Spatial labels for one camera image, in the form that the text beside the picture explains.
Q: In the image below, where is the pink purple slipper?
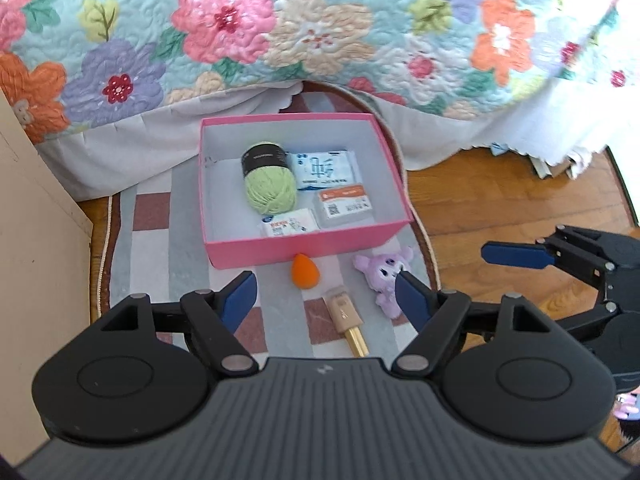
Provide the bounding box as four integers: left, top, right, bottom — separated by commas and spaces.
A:
612, 390, 640, 422

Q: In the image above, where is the cardboard scrap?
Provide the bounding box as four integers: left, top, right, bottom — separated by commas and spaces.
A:
537, 157, 576, 181

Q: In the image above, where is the pink cardboard box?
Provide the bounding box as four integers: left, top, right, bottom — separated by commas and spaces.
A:
198, 113, 415, 270

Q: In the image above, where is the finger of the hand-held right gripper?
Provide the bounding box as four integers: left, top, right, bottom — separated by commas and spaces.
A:
481, 241, 556, 271

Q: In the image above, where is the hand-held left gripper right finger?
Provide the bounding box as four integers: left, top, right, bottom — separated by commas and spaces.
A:
391, 270, 553, 378

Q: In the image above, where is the beige gold cosmetic bottle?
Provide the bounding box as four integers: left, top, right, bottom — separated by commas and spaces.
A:
322, 287, 371, 358

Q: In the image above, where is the clear orange floss case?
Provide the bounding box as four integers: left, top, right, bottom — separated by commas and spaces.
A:
312, 183, 376, 229

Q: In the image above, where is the purple plush toy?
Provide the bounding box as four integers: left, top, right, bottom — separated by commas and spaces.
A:
353, 247, 415, 318

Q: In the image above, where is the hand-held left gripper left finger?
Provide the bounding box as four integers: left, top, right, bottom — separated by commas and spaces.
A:
100, 270, 261, 377

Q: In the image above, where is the blue wet wipes pack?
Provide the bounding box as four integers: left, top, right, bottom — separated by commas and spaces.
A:
287, 149, 362, 192

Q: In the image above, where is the white wet wipe packet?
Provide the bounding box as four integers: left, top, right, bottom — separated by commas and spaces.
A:
258, 208, 321, 238

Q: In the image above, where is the floral quilt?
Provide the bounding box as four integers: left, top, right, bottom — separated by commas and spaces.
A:
0, 0, 640, 147

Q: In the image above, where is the striped checked rug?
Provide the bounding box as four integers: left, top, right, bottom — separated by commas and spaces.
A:
90, 80, 438, 361

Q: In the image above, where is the orange makeup sponge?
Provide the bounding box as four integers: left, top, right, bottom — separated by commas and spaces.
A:
291, 253, 320, 288

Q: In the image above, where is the green yarn ball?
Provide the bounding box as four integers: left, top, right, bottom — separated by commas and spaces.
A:
240, 142, 298, 214

